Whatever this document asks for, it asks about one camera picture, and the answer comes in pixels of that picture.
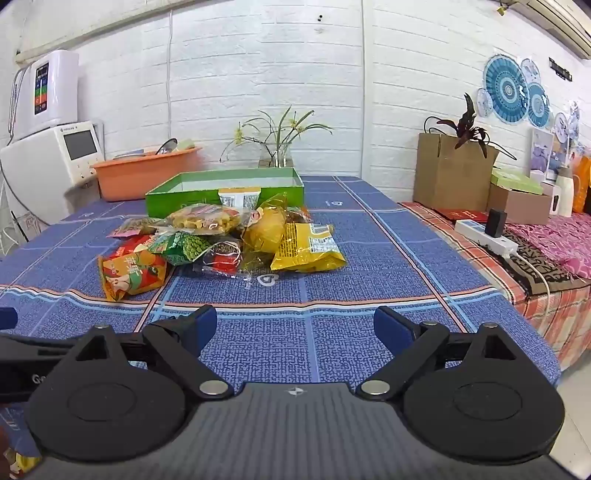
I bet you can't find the green plant with yellow flowers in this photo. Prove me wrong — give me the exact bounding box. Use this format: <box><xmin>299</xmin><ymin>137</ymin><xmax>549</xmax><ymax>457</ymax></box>
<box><xmin>221</xmin><ymin>106</ymin><xmax>333</xmax><ymax>162</ymax></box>

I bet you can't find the white appliance with screen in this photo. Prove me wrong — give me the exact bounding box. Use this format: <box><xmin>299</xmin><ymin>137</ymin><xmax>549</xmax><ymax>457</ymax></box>
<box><xmin>0</xmin><ymin>121</ymin><xmax>106</xmax><ymax>228</ymax></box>

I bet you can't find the clear packet of yellow snacks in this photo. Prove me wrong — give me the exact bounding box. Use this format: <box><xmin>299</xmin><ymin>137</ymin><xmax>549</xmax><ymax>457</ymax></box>
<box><xmin>166</xmin><ymin>203</ymin><xmax>245</xmax><ymax>236</ymax></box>

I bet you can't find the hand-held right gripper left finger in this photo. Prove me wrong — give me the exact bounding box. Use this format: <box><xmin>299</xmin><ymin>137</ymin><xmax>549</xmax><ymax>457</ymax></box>
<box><xmin>69</xmin><ymin>305</ymin><xmax>234</xmax><ymax>400</ymax></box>

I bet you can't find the pink snack packet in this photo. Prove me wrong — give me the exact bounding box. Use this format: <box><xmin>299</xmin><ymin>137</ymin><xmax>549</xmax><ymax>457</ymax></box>
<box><xmin>107</xmin><ymin>217</ymin><xmax>171</xmax><ymax>240</ymax></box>

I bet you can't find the white air conditioner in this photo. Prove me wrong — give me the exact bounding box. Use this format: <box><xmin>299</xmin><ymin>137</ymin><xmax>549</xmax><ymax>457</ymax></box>
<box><xmin>496</xmin><ymin>0</ymin><xmax>591</xmax><ymax>58</ymax></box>

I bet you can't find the black wall sign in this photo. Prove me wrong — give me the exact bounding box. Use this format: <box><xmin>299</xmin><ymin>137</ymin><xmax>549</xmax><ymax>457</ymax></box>
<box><xmin>549</xmin><ymin>58</ymin><xmax>573</xmax><ymax>82</ymax></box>

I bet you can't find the purple leafed plant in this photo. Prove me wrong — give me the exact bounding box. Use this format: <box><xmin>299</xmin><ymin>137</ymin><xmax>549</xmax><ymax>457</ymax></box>
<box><xmin>425</xmin><ymin>92</ymin><xmax>518</xmax><ymax>160</ymax></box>

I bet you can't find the white bottle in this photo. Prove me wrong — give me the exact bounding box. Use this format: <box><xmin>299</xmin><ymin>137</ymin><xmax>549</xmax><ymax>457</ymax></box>
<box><xmin>554</xmin><ymin>166</ymin><xmax>575</xmax><ymax>217</ymax></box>

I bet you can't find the glass vase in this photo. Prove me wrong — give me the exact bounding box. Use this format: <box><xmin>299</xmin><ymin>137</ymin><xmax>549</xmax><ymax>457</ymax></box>
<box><xmin>270</xmin><ymin>143</ymin><xmax>294</xmax><ymax>168</ymax></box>

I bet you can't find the orange plastic basin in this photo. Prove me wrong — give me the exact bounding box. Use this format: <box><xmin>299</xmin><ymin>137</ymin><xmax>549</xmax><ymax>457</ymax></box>
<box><xmin>91</xmin><ymin>147</ymin><xmax>204</xmax><ymax>202</ymax></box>

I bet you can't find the clear brown snack packet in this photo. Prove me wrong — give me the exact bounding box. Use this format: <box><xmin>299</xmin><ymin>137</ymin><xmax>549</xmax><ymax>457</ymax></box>
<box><xmin>284</xmin><ymin>205</ymin><xmax>313</xmax><ymax>227</ymax></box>

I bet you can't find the green cardboard box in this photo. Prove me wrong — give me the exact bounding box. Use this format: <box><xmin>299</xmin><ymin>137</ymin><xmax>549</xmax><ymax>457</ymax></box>
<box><xmin>145</xmin><ymin>167</ymin><xmax>305</xmax><ymax>219</ymax></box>

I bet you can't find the medium blue paper fan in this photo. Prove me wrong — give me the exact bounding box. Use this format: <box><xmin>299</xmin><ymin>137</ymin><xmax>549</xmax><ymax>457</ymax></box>
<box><xmin>526</xmin><ymin>83</ymin><xmax>551</xmax><ymax>129</ymax></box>

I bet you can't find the flat green box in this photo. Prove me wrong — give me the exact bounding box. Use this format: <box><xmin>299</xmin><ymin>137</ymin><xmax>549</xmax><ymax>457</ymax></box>
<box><xmin>490</xmin><ymin>168</ymin><xmax>544</xmax><ymax>195</ymax></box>

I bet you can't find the white power cable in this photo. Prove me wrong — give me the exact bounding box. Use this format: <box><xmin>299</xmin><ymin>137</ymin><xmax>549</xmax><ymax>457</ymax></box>
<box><xmin>512</xmin><ymin>249</ymin><xmax>553</xmax><ymax>319</ymax></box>

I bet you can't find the blue checkered tablecloth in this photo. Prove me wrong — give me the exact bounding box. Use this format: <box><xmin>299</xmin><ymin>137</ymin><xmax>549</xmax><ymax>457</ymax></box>
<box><xmin>0</xmin><ymin>175</ymin><xmax>562</xmax><ymax>462</ymax></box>

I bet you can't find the framed picture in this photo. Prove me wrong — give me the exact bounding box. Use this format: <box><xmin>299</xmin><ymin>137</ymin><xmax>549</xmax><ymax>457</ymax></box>
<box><xmin>530</xmin><ymin>127</ymin><xmax>555</xmax><ymax>184</ymax></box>

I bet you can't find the white water purifier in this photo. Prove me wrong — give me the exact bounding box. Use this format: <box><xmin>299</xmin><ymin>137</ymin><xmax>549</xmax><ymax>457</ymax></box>
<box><xmin>11</xmin><ymin>50</ymin><xmax>80</xmax><ymax>140</ymax></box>

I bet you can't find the white green label snack packet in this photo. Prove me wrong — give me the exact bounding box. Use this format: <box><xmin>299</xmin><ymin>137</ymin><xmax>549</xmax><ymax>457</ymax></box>
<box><xmin>218</xmin><ymin>187</ymin><xmax>262</xmax><ymax>211</ymax></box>

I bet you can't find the brown paper bag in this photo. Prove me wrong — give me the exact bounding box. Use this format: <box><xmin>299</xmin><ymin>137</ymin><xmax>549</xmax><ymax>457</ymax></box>
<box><xmin>413</xmin><ymin>131</ymin><xmax>499</xmax><ymax>212</ymax></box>

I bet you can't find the white wall cable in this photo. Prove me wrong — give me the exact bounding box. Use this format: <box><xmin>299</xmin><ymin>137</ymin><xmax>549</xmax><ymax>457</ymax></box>
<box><xmin>167</xmin><ymin>0</ymin><xmax>175</xmax><ymax>154</ymax></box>

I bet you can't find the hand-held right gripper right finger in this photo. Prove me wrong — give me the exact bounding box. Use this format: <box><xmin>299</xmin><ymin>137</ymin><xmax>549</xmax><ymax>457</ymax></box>
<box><xmin>356</xmin><ymin>305</ymin><xmax>520</xmax><ymax>400</ymax></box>

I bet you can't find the large blue paper fan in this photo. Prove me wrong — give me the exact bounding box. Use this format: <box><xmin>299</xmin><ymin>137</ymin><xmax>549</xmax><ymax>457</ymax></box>
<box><xmin>482</xmin><ymin>54</ymin><xmax>530</xmax><ymax>124</ymax></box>

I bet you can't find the orange plaid cloth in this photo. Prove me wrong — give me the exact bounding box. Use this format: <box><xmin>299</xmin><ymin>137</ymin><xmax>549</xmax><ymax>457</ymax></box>
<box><xmin>399</xmin><ymin>200</ymin><xmax>591</xmax><ymax>371</ymax></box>

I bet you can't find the white wall pipe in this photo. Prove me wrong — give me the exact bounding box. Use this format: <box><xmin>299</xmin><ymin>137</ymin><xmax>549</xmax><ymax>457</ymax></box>
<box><xmin>14</xmin><ymin>0</ymin><xmax>211</xmax><ymax>64</ymax></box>

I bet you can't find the red book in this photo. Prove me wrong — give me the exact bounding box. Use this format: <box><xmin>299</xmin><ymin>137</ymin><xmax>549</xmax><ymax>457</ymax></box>
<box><xmin>434</xmin><ymin>208</ymin><xmax>490</xmax><ymax>224</ymax></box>

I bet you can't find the brown patterned cloth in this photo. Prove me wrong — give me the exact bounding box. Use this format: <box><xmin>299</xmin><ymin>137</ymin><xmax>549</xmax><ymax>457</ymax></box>
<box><xmin>501</xmin><ymin>233</ymin><xmax>590</xmax><ymax>296</ymax></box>

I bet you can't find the black power adapter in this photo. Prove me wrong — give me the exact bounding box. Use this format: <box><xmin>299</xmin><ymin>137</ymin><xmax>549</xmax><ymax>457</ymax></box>
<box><xmin>486</xmin><ymin>209</ymin><xmax>508</xmax><ymax>238</ymax></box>

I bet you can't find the orange bag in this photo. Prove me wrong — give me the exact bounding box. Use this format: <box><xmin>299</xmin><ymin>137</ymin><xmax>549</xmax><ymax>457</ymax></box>
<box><xmin>573</xmin><ymin>154</ymin><xmax>591</xmax><ymax>214</ymax></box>

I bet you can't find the pink floral cloth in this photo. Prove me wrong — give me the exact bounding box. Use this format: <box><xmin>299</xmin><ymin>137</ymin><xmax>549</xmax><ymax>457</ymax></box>
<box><xmin>503</xmin><ymin>212</ymin><xmax>591</xmax><ymax>280</ymax></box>

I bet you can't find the brown cardboard box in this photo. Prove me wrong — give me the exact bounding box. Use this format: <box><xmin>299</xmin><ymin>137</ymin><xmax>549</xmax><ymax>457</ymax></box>
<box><xmin>487</xmin><ymin>184</ymin><xmax>552</xmax><ymax>225</ymax></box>

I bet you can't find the white power strip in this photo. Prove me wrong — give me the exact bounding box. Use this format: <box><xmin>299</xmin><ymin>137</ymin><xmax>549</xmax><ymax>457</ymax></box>
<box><xmin>455</xmin><ymin>219</ymin><xmax>520</xmax><ymax>258</ymax></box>

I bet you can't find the clear red snack packet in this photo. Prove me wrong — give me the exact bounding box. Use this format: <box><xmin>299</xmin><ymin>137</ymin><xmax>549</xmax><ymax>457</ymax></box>
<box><xmin>194</xmin><ymin>237</ymin><xmax>259</xmax><ymax>280</ymax></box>

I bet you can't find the green pea snack packet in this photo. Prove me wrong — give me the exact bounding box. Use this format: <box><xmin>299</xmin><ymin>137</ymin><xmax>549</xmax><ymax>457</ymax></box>
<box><xmin>148</xmin><ymin>231</ymin><xmax>218</xmax><ymax>267</ymax></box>

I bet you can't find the yellow snack bag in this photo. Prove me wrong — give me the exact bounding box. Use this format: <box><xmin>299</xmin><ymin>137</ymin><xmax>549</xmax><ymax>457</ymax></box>
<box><xmin>270</xmin><ymin>222</ymin><xmax>347</xmax><ymax>273</ymax></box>

